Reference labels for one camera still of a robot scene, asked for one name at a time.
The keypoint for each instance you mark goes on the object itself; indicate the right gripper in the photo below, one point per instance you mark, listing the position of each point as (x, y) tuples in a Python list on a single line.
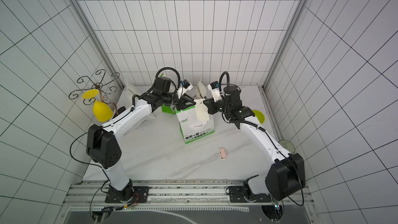
[(210, 104)]

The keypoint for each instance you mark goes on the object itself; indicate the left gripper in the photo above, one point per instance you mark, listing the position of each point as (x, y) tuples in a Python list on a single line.
[(183, 101)]

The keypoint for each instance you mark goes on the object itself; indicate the navy beige bag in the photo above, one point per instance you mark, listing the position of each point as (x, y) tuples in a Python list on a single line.
[(199, 90)]

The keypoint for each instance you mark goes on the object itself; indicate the green white bag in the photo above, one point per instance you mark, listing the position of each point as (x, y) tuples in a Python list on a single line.
[(168, 109), (192, 129)]

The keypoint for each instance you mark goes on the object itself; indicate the pink stapler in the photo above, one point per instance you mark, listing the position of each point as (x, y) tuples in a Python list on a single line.
[(222, 153)]

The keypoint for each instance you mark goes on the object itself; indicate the white paper bag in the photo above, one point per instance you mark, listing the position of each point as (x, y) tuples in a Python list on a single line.
[(125, 101)]

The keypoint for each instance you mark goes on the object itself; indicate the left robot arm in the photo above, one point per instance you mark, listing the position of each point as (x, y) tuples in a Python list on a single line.
[(102, 141)]

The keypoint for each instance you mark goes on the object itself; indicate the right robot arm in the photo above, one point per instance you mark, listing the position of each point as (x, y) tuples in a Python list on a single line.
[(285, 172)]

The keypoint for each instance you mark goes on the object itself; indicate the green bowl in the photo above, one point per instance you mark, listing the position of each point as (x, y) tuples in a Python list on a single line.
[(260, 116)]

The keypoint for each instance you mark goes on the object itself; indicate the yellow cup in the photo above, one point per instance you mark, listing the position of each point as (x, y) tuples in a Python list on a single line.
[(102, 111)]

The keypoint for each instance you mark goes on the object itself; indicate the green glass coaster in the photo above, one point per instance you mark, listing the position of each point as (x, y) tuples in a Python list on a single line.
[(287, 145)]

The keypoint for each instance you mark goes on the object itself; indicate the yellow saucer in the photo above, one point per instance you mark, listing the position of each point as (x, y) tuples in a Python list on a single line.
[(92, 93)]

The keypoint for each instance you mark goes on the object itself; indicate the black scroll metal stand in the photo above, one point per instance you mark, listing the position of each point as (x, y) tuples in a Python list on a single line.
[(104, 89)]

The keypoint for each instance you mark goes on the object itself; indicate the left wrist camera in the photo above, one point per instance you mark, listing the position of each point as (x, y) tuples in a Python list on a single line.
[(184, 88)]

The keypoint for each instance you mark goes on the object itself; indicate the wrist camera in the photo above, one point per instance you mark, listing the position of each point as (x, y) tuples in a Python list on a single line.
[(184, 88), (214, 88)]

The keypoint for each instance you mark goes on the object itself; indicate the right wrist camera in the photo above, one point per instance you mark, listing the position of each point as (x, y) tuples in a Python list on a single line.
[(214, 88)]

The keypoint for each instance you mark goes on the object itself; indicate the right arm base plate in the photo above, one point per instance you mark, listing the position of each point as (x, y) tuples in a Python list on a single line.
[(241, 194)]

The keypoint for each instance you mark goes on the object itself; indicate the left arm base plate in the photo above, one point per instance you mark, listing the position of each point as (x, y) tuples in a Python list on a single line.
[(130, 195)]

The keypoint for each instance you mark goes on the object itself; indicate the aluminium rail frame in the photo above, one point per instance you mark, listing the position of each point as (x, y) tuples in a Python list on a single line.
[(186, 202)]

